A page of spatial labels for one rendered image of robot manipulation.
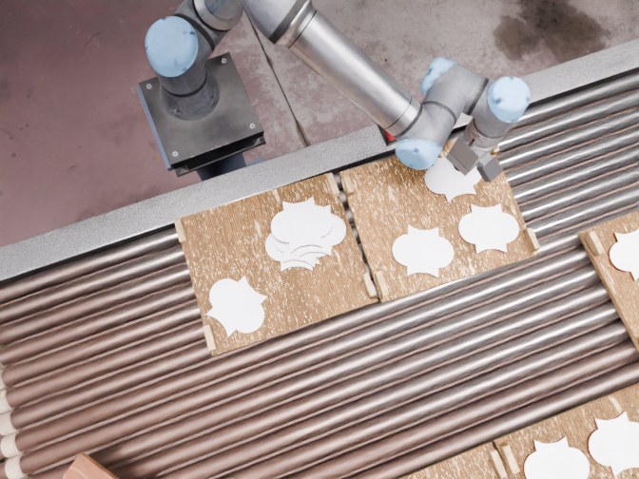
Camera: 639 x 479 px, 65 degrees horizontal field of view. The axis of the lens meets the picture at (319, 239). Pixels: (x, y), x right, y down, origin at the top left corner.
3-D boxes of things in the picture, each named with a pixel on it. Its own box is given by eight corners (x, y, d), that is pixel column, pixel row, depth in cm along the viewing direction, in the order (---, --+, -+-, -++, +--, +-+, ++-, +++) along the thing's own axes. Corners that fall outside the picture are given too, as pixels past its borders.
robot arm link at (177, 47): (147, 81, 121) (128, 45, 108) (178, 39, 124) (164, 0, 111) (189, 103, 120) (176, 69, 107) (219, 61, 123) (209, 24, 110)
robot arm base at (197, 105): (152, 82, 132) (141, 59, 122) (205, 62, 134) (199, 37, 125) (174, 129, 129) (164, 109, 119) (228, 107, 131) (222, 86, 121)
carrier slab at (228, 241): (176, 220, 125) (174, 219, 124) (330, 174, 129) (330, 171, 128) (213, 356, 117) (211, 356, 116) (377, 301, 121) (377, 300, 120)
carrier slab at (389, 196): (338, 174, 130) (338, 171, 128) (485, 133, 133) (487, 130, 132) (380, 303, 121) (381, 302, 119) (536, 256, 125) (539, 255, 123)
